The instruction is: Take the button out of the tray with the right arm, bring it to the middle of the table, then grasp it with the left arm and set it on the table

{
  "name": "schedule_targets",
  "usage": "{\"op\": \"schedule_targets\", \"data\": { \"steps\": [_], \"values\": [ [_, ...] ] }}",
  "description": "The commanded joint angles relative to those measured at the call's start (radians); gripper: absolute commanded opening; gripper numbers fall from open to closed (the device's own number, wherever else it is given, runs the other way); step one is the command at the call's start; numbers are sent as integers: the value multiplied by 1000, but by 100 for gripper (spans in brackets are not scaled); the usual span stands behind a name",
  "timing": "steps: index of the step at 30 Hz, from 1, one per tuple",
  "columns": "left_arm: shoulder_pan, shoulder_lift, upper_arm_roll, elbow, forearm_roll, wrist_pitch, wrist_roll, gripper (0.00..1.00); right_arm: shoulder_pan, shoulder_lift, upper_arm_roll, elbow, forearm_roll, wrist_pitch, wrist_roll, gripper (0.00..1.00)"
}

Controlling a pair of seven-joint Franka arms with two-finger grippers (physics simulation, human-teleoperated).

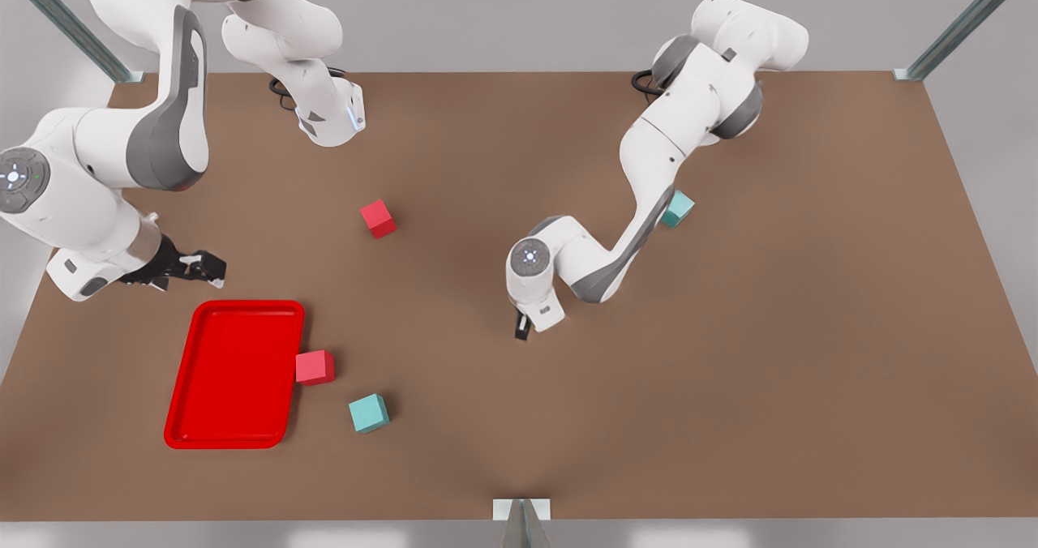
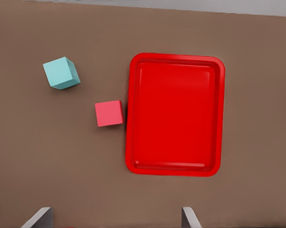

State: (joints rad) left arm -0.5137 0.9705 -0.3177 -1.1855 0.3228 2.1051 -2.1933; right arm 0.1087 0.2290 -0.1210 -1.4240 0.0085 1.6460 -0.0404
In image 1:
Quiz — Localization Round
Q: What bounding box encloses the red plastic tray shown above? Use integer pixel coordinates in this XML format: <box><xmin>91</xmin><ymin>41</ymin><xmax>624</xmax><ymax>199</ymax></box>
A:
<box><xmin>164</xmin><ymin>300</ymin><xmax>307</xmax><ymax>450</ymax></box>

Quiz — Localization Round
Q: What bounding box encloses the red cube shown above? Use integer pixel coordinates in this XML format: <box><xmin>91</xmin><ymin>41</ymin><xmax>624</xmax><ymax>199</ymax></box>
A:
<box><xmin>360</xmin><ymin>199</ymin><xmax>398</xmax><ymax>240</ymax></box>
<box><xmin>294</xmin><ymin>349</ymin><xmax>337</xmax><ymax>387</ymax></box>

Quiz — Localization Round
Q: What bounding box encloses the teal cube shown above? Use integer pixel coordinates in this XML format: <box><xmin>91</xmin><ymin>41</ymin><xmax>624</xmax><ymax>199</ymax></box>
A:
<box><xmin>659</xmin><ymin>190</ymin><xmax>697</xmax><ymax>229</ymax></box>
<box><xmin>349</xmin><ymin>393</ymin><xmax>391</xmax><ymax>435</ymax></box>

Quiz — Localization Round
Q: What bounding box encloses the silver frame post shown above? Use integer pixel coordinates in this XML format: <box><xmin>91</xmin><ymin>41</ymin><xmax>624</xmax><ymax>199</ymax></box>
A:
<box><xmin>0</xmin><ymin>0</ymin><xmax>145</xmax><ymax>85</ymax></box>
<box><xmin>492</xmin><ymin>498</ymin><xmax>551</xmax><ymax>548</ymax></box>
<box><xmin>893</xmin><ymin>0</ymin><xmax>1038</xmax><ymax>83</ymax></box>

